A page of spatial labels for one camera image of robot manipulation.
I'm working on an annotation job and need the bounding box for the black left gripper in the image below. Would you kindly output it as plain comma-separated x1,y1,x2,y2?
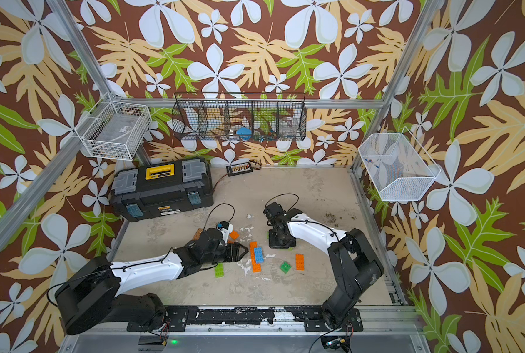
202,240,250,266

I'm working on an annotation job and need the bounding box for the blue lego plate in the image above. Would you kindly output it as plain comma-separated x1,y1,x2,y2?
253,247,264,264

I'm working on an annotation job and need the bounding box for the long orange lego plate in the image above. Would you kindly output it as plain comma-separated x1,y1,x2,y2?
249,242,262,273

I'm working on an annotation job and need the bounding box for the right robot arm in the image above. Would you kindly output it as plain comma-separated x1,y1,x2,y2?
264,209,384,329

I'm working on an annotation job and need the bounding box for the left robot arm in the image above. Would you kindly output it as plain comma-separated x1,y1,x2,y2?
54,222,249,335

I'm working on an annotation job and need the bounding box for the lime green lego plate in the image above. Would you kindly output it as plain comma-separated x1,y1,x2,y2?
214,263,224,278

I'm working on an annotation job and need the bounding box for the dark green square lego brick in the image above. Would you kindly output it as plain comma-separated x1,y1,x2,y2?
280,262,291,274

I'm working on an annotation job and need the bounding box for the black power strip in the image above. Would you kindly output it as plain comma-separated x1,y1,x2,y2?
226,162,254,177

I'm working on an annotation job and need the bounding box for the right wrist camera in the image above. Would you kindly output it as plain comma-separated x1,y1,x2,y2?
263,202,286,224

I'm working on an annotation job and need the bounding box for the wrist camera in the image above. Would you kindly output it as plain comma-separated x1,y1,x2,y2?
263,202,286,224
216,221,234,243

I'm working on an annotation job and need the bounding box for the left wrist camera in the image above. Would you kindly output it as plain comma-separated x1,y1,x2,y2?
216,221,234,243

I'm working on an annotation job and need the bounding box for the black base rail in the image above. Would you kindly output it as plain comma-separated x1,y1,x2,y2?
151,305,363,332

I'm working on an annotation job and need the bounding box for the black toolbox yellow handle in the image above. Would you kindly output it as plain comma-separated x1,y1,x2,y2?
109,157,213,222

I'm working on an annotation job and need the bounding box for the black wire basket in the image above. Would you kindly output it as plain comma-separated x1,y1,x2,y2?
169,92,307,142

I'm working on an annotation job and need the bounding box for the white wire basket right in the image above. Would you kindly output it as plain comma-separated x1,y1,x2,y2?
359,128,442,203

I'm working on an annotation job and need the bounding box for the white wire basket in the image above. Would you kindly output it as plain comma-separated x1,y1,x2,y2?
359,128,442,203
76,94,152,161

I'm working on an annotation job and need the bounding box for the white wire basket left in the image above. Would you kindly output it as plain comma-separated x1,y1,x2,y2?
76,94,152,161

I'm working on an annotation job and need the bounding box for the aluminium frame post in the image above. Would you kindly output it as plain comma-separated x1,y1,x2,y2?
350,0,444,171

